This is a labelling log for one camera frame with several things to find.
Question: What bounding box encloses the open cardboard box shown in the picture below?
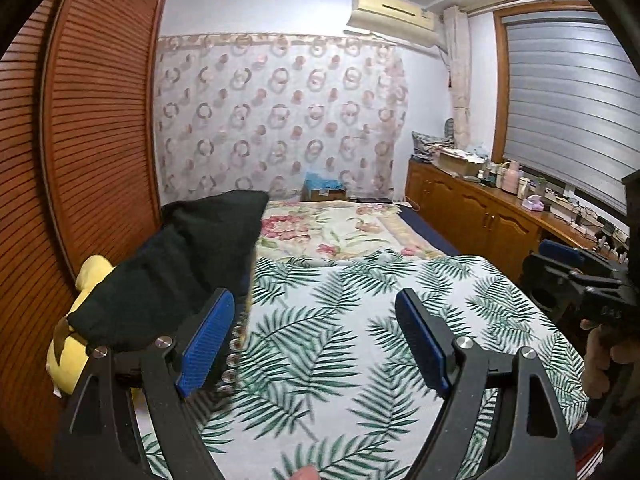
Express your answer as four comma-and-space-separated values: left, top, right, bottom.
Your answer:
437, 149, 486, 177

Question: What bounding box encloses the leaf-print bedspread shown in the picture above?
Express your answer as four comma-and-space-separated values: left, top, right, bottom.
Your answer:
132, 247, 591, 480

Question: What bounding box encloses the wooden sideboard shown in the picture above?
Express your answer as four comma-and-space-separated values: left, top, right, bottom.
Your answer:
404, 157, 640, 321

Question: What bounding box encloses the group of cosmetic bottles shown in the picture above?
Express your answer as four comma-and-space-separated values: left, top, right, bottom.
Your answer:
477, 162, 501, 189

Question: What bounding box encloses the wooden window frame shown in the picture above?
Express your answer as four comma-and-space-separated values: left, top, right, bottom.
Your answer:
492, 0, 640, 211

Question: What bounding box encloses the navy printed garment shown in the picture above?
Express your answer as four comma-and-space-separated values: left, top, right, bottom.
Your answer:
570, 420, 603, 461

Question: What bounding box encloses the floral blanket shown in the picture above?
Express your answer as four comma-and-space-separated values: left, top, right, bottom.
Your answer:
255, 200, 451, 267

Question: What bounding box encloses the tied beige window curtain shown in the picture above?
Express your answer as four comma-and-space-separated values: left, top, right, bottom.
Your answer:
442, 6, 473, 148

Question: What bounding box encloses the cream air conditioner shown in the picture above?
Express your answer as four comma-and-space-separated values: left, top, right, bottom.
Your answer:
346, 0, 441, 47

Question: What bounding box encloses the person's right hand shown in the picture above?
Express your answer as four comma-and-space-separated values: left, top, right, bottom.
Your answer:
580, 329, 627, 402

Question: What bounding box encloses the black printed t-shirt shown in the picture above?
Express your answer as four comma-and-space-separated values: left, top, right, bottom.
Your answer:
65, 191, 271, 353

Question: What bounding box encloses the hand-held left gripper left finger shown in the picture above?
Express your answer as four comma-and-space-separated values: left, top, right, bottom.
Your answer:
52, 287, 236, 480

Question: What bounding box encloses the pink bottle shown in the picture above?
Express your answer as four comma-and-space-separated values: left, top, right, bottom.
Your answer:
501, 161, 521, 193

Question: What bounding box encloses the yellow plush toy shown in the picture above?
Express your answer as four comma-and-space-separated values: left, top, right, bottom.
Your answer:
46, 255, 141, 401

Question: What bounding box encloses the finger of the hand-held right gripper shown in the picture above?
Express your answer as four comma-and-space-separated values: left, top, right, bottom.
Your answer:
522, 254, 618, 307
539, 239, 618, 273

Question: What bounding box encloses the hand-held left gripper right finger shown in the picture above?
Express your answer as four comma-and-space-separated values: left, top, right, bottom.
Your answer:
394, 287, 578, 480

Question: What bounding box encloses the grey window blind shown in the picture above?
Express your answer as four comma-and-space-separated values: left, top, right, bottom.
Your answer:
501, 10, 640, 201

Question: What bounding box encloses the navy bed sheet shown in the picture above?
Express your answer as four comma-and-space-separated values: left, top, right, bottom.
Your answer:
397, 207, 463, 258

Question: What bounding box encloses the circle-patterned sheer curtain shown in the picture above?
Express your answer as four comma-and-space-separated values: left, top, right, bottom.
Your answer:
155, 34, 408, 206

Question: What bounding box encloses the folded floral quilt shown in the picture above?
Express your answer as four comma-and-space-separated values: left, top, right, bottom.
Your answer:
411, 131, 453, 161

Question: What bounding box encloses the wooden louvered wardrobe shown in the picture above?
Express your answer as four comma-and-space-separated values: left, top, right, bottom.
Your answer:
0, 0, 173, 461

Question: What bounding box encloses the blue cloth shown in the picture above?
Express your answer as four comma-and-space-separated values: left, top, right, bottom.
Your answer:
305, 172, 346, 192

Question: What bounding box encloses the assorted desk clutter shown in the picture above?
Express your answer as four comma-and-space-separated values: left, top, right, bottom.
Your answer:
545, 187, 631, 242

